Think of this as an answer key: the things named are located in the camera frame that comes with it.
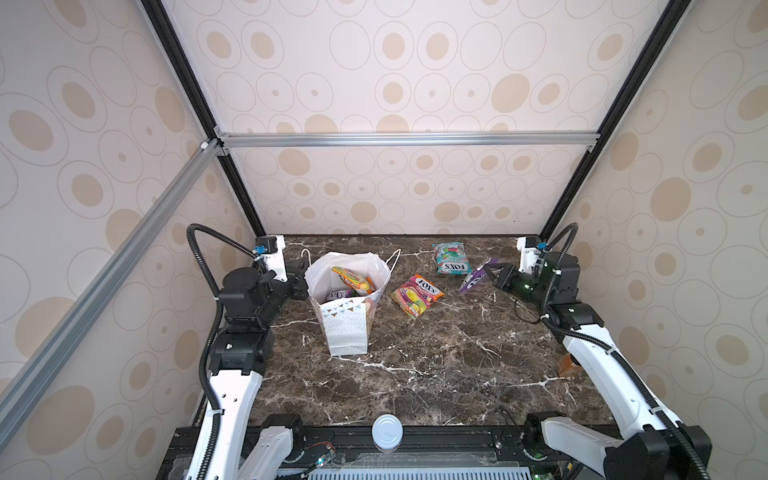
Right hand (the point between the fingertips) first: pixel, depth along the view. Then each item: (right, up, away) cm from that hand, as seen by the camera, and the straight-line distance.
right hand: (486, 265), depth 76 cm
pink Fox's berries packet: (-40, -8, +11) cm, 42 cm away
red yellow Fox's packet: (-33, -4, +3) cm, 33 cm away
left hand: (-42, +2, -11) cm, 43 cm away
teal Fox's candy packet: (-2, +3, +33) cm, 33 cm away
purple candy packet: (-3, -2, +1) cm, 4 cm away
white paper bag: (-36, -15, +2) cm, 39 cm away
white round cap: (-25, -40, -5) cm, 48 cm away
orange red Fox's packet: (-16, -10, +23) cm, 30 cm away
